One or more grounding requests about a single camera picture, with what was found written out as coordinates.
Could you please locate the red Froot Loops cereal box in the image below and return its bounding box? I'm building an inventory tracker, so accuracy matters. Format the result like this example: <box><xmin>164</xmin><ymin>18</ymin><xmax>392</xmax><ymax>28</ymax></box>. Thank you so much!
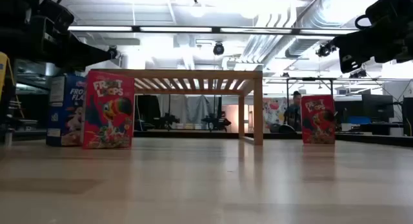
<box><xmin>300</xmin><ymin>94</ymin><xmax>337</xmax><ymax>145</ymax></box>
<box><xmin>82</xmin><ymin>70</ymin><xmax>136</xmax><ymax>150</ymax></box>

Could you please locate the black ceiling spotlight cluster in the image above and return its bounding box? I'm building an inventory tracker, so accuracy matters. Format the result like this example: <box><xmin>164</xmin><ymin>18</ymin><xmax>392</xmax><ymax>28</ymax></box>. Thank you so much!
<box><xmin>315</xmin><ymin>43</ymin><xmax>337</xmax><ymax>58</ymax></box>

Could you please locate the round white pendant lamp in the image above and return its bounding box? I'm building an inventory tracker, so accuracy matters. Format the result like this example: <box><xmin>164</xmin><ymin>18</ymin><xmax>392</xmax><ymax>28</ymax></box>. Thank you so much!
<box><xmin>188</xmin><ymin>1</ymin><xmax>207</xmax><ymax>19</ymax></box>

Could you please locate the blue Frosted Flakes cereal box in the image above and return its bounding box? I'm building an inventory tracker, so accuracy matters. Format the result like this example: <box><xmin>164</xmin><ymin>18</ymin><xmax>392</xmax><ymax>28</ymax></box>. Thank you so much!
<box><xmin>45</xmin><ymin>73</ymin><xmax>87</xmax><ymax>147</ymax></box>

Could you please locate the silver ventilation duct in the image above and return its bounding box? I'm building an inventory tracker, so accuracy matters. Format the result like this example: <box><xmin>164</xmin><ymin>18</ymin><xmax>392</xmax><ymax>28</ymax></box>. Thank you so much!
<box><xmin>284</xmin><ymin>0</ymin><xmax>356</xmax><ymax>59</ymax></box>

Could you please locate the colourful poster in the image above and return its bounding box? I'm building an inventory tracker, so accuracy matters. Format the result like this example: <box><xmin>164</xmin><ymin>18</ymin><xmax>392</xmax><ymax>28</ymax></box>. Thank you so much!
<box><xmin>262</xmin><ymin>97</ymin><xmax>288</xmax><ymax>133</ymax></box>

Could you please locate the person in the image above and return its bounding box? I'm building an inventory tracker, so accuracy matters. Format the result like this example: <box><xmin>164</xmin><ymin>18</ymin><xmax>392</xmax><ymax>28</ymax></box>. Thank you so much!
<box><xmin>283</xmin><ymin>90</ymin><xmax>303</xmax><ymax>133</ymax></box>

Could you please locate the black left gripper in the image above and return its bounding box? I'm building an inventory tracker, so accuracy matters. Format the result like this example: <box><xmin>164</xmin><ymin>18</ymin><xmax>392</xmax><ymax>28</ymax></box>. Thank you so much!
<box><xmin>19</xmin><ymin>0</ymin><xmax>113</xmax><ymax>72</ymax></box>

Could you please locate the grey curtain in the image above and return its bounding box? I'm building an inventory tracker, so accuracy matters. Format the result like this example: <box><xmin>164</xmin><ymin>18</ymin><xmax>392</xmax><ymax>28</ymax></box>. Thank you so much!
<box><xmin>157</xmin><ymin>94</ymin><xmax>214</xmax><ymax>125</ymax></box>

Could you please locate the yellow panel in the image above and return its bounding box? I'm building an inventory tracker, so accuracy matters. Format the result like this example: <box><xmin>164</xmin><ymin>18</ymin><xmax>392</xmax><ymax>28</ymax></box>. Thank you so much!
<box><xmin>0</xmin><ymin>51</ymin><xmax>9</xmax><ymax>101</ymax></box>

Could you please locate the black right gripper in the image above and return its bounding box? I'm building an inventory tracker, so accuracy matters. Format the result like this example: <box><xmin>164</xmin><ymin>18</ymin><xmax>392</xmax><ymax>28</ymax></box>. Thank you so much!
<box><xmin>331</xmin><ymin>0</ymin><xmax>413</xmax><ymax>74</ymax></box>

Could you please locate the black hanging camera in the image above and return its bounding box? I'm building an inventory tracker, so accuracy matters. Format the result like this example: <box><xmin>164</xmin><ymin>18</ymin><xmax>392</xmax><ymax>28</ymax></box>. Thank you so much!
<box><xmin>212</xmin><ymin>41</ymin><xmax>225</xmax><ymax>56</ymax></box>

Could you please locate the black monitor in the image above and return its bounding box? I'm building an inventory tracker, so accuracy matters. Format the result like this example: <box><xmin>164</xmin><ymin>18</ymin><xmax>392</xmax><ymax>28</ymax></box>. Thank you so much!
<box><xmin>361</xmin><ymin>94</ymin><xmax>395</xmax><ymax>123</ymax></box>
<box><xmin>401</xmin><ymin>97</ymin><xmax>413</xmax><ymax>137</ymax></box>

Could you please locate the wooden slatted shelf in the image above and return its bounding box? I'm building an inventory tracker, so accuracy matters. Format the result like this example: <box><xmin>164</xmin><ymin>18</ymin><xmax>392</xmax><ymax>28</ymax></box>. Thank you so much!
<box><xmin>90</xmin><ymin>68</ymin><xmax>264</xmax><ymax>146</ymax></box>

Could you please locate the black metal frame stand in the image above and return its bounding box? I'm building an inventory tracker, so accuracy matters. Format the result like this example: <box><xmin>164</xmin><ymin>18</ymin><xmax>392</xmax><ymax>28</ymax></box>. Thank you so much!
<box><xmin>285</xmin><ymin>76</ymin><xmax>336</xmax><ymax>128</ymax></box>

